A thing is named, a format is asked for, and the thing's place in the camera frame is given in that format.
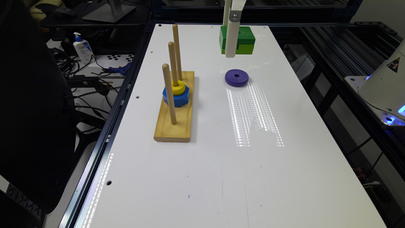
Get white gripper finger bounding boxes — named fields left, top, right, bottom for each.
left=225, top=0, right=246, bottom=58
left=222, top=0, right=232, bottom=26

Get green square block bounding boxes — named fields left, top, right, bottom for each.
left=219, top=26, right=256, bottom=54

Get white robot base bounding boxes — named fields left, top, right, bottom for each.
left=345, top=42, right=404, bottom=127

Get blue octagon block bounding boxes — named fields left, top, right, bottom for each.
left=163, top=86, right=190, bottom=108

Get middle wooden peg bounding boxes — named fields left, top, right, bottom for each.
left=168, top=41, right=178, bottom=87

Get wooden peg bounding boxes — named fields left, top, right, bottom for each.
left=162, top=63, right=177, bottom=125
left=168, top=41, right=178, bottom=87
left=172, top=24, right=183, bottom=80

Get rear wooden peg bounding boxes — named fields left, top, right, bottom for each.
left=172, top=24, right=183, bottom=80

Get front wooden peg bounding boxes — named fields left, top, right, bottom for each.
left=162, top=63, right=177, bottom=125

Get grey monitor stand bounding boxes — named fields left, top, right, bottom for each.
left=82, top=0, right=136, bottom=23

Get blue clamp tool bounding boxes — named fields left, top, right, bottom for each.
left=108, top=63, right=131, bottom=75

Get wooden peg base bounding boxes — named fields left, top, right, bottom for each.
left=153, top=70, right=196, bottom=143

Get white lotion pump bottle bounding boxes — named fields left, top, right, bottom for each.
left=73, top=32, right=93, bottom=64

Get black computer mouse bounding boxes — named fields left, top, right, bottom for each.
left=53, top=8, right=77, bottom=19

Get purple ring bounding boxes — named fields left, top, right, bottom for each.
left=225, top=68, right=249, bottom=88

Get yellow ring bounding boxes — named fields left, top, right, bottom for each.
left=171, top=79, right=187, bottom=96

